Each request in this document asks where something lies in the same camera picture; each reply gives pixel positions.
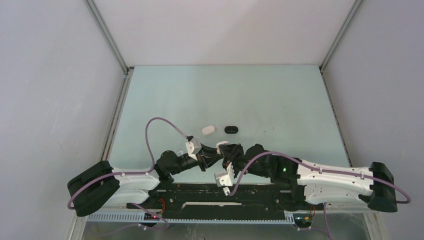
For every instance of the aluminium frame rail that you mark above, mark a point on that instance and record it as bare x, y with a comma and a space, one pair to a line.
217, 210

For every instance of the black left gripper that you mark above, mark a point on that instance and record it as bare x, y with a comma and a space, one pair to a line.
205, 156

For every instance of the black oval charging case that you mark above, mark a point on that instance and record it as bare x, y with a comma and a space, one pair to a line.
231, 129

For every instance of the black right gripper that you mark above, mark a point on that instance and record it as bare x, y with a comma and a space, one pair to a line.
231, 152

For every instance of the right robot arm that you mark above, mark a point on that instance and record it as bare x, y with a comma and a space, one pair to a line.
312, 183

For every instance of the white cable duct strip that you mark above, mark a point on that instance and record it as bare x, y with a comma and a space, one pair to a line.
144, 217

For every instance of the white oval charging case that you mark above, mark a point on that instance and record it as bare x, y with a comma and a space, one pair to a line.
207, 130

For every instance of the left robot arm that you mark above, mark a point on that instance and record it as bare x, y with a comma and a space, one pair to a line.
102, 185

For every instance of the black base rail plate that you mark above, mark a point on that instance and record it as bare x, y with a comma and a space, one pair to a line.
267, 195

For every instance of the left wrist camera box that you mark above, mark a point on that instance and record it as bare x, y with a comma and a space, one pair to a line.
193, 146

